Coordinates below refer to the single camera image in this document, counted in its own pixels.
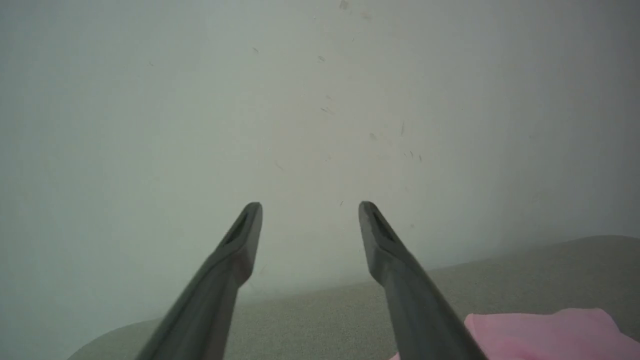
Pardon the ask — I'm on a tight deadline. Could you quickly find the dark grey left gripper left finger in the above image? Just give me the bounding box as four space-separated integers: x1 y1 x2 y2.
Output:
136 201 263 360

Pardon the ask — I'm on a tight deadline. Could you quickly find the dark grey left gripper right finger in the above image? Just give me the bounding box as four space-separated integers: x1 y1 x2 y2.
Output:
358 201 489 360

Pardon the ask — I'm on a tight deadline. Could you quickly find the pink garment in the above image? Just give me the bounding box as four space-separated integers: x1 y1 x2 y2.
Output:
390 308 640 360

